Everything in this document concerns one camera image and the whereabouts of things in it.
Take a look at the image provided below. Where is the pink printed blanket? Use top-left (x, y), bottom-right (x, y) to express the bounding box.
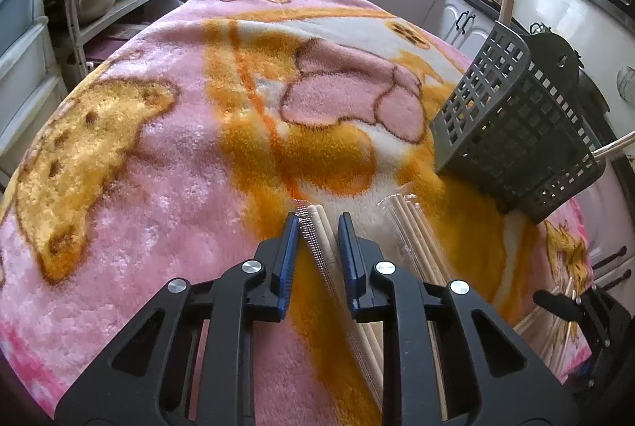
top-left (0, 0), bottom-right (596, 426)

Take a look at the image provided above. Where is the grey plastic utensil basket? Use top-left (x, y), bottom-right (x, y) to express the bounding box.
top-left (431, 20), bottom-right (607, 226)

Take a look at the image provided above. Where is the white plastic drawer unit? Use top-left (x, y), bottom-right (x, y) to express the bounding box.
top-left (0, 0), bottom-right (67, 189)

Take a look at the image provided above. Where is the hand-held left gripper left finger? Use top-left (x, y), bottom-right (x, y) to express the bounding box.
top-left (54, 212), bottom-right (301, 426)

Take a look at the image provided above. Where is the wire skimmer strainer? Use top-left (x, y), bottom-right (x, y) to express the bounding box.
top-left (616, 66), bottom-right (635, 102)

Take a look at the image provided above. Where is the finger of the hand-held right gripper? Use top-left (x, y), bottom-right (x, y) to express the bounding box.
top-left (535, 289), bottom-right (586, 322)

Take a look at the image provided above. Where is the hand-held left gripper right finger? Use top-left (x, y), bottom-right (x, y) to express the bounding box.
top-left (337, 212), bottom-right (582, 426)

